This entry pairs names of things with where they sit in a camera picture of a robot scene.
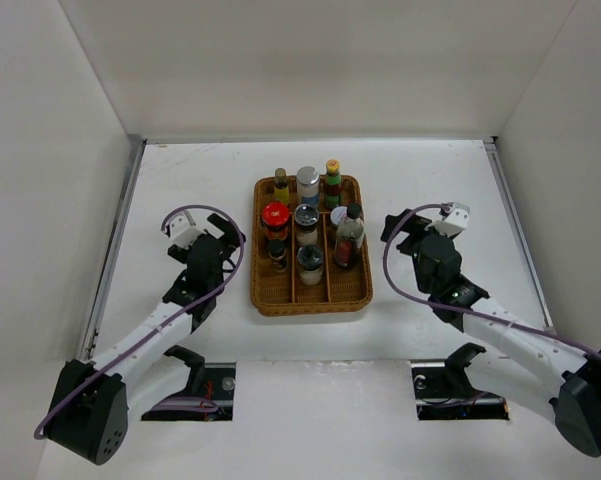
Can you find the small white red lid jar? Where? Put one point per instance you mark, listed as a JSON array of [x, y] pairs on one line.
[[335, 217]]

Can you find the black cap soy sauce bottle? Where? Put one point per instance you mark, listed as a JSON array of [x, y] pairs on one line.
[[350, 234]]

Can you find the red lid chili sauce jar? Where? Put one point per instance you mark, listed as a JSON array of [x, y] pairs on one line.
[[275, 218]]

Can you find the cork top yellow label bottle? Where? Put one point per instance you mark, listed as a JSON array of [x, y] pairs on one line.
[[281, 187]]

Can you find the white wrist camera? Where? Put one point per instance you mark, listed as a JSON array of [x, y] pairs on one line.
[[181, 229], [454, 219]]

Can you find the silver lid blue label jar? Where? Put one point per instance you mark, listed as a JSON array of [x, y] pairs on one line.
[[308, 186]]

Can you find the yellow cap green label bottle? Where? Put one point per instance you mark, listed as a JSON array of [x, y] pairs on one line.
[[332, 184]]

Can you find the black lid shaker jar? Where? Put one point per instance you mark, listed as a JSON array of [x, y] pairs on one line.
[[310, 264]]

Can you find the steel top glass grinder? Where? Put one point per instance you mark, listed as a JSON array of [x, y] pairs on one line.
[[306, 218]]

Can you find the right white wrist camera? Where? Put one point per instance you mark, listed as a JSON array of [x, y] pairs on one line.
[[454, 219]]

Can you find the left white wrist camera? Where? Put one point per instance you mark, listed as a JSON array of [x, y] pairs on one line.
[[181, 229]]

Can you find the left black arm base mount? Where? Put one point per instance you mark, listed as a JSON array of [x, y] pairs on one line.
[[181, 385]]

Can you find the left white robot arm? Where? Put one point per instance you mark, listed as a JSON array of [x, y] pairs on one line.
[[95, 401]]

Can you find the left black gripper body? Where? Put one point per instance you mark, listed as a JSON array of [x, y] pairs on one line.
[[230, 240]]

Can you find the black cap spice bottle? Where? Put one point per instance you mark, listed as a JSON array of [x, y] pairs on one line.
[[277, 254]]

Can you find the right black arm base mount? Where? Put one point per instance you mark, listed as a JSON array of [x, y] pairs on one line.
[[443, 391]]

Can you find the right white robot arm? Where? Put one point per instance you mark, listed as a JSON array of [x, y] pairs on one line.
[[557, 378]]

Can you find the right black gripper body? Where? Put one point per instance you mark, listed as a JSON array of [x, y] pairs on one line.
[[415, 225]]

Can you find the brown wicker divided basket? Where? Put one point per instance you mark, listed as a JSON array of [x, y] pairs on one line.
[[276, 293]]

